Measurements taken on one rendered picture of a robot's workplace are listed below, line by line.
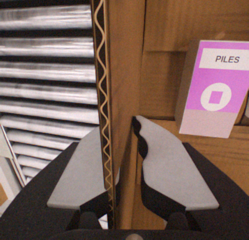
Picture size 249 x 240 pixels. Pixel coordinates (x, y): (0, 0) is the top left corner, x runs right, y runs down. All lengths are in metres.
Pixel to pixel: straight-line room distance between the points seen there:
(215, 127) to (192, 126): 0.02
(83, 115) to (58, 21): 0.25
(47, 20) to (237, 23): 0.38
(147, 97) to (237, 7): 0.13
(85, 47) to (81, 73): 0.07
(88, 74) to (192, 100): 0.30
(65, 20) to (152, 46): 0.27
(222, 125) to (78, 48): 0.34
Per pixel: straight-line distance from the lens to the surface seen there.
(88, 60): 0.56
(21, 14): 0.51
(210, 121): 0.19
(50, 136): 0.63
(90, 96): 0.44
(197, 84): 0.17
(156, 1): 0.20
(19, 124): 0.66
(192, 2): 0.21
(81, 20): 0.41
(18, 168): 0.87
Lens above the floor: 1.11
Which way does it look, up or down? 60 degrees down
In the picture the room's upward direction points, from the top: 152 degrees counter-clockwise
